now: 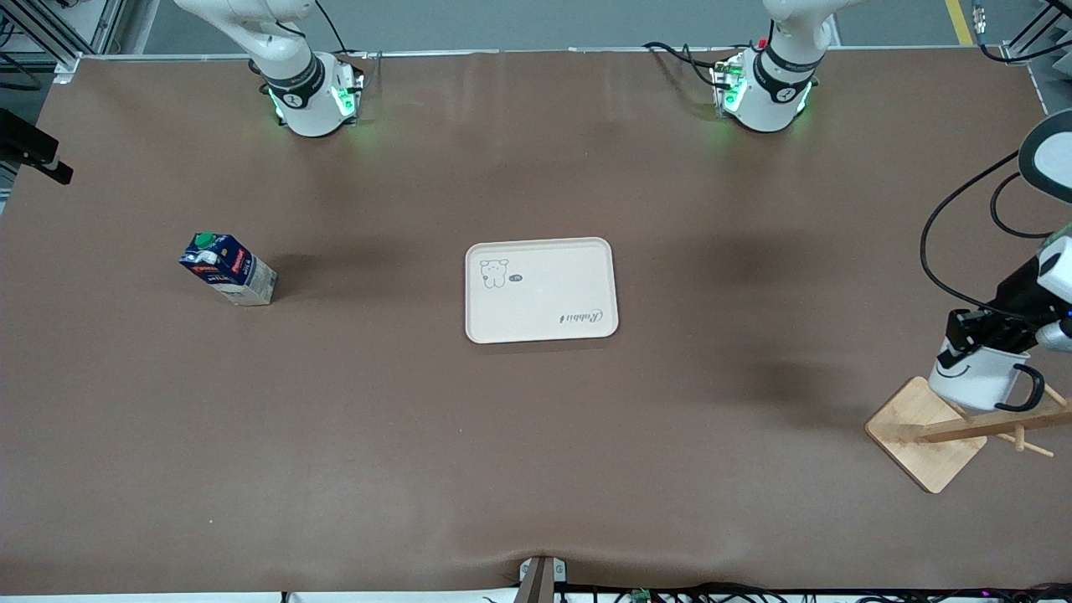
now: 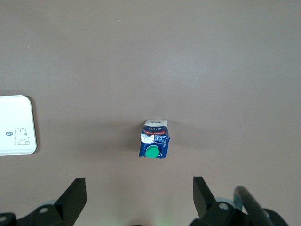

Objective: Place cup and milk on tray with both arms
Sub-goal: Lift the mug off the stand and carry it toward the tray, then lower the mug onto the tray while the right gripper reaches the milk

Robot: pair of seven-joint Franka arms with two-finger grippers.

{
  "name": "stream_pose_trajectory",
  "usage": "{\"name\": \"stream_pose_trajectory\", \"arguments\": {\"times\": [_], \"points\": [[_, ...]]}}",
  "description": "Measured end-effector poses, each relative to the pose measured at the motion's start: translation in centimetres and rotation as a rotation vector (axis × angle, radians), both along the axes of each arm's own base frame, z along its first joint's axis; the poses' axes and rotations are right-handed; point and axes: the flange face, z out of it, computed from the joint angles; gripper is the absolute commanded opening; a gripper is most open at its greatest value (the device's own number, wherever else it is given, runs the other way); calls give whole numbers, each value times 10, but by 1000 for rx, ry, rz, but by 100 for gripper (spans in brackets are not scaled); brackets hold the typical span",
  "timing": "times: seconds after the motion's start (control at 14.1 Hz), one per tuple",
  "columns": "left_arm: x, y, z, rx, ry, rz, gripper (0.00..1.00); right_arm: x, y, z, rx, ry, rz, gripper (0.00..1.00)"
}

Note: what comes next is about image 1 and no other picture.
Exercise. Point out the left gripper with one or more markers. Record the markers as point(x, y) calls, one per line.
point(1016, 299)

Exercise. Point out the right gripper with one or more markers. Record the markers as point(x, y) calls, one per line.
point(25, 144)

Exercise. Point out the blue white milk carton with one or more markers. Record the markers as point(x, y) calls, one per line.
point(239, 276)

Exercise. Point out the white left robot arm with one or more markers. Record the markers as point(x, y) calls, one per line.
point(766, 105)

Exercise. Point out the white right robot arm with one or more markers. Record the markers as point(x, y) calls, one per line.
point(303, 105)

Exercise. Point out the wooden cup rack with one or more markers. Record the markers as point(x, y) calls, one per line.
point(921, 435)

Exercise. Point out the cream tray with rabbit print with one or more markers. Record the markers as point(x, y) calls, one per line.
point(544, 301)

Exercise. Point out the aluminium frame with black struts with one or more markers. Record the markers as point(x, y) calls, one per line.
point(50, 29)

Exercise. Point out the aluminium frame corner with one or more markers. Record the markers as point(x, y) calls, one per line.
point(1038, 59)

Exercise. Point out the brown camera mount post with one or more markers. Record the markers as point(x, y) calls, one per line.
point(538, 582)

